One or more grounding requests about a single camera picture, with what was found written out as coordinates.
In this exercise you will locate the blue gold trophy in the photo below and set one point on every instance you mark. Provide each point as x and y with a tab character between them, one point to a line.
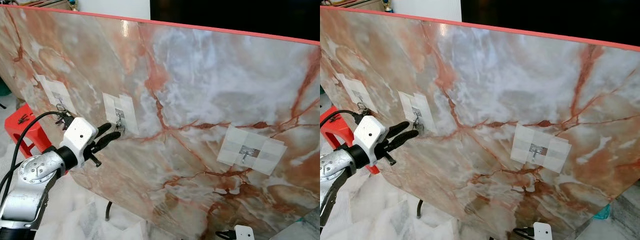
74	5
388	5

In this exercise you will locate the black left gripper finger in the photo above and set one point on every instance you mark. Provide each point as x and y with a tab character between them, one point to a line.
103	130
399	128
402	139
107	140

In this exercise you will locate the teal cloth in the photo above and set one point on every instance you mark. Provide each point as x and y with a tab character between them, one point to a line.
602	212

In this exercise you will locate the metal hook on taped patch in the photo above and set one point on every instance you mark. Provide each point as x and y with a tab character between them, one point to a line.
422	107
352	90
540	149
52	90
125	107
250	150

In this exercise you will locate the small black key bunch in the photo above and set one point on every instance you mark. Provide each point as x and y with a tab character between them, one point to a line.
22	119

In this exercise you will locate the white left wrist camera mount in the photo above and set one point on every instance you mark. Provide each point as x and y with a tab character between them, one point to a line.
77	135
370	137

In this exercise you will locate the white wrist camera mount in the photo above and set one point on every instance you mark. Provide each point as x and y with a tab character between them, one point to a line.
245	234
77	135
370	137
542	232

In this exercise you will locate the marble pattern table board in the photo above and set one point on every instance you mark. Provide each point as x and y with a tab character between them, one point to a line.
500	100
200	100

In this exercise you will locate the red plastic stool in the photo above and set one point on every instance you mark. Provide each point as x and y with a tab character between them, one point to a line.
15	132
332	135

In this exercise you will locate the black metal table leg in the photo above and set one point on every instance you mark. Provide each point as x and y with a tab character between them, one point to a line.
108	212
420	210

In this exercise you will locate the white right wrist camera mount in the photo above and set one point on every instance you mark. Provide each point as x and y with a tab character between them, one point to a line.
245	234
542	232

